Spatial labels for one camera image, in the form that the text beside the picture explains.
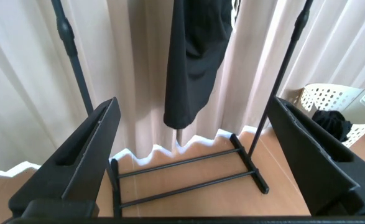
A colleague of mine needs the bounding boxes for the black drawstring shorts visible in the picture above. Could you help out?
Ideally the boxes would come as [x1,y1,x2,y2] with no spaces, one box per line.
[163,0,243,130]

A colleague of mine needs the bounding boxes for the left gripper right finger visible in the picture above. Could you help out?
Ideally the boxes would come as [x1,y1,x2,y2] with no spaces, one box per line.
[266,95,365,218]

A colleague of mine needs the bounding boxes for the white laundry basket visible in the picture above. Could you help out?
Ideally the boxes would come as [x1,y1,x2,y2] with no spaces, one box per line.
[289,82,365,149]

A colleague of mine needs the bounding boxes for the black garment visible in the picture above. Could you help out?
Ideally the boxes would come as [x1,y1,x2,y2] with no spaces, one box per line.
[312,110,353,143]

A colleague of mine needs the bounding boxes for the beige curtain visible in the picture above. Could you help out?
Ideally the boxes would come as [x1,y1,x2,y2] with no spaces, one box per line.
[0,0,365,180]

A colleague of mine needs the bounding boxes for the black clothes rack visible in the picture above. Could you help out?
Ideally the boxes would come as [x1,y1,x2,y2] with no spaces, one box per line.
[50,0,314,218]

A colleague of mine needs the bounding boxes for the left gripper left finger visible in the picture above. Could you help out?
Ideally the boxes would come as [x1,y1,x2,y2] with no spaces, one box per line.
[8,96,121,218]

